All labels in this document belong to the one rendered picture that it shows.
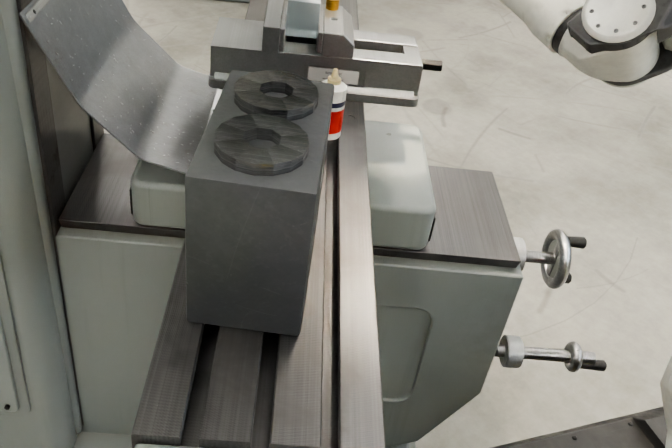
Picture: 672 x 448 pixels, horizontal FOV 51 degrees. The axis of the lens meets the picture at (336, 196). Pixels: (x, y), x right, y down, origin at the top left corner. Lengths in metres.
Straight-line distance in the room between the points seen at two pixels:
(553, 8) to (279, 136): 0.40
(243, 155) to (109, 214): 0.61
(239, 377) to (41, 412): 0.82
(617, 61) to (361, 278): 0.39
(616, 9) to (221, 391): 0.59
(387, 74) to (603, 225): 1.75
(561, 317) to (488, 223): 1.06
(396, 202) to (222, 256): 0.51
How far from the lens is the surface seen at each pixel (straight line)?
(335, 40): 1.14
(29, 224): 1.19
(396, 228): 1.15
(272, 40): 1.14
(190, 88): 1.30
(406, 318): 1.30
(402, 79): 1.18
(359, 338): 0.76
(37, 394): 1.45
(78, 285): 1.30
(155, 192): 1.14
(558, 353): 1.42
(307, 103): 0.73
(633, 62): 0.91
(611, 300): 2.47
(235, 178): 0.63
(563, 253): 1.39
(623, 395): 2.19
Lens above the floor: 1.50
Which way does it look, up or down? 36 degrees down
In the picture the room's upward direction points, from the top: 8 degrees clockwise
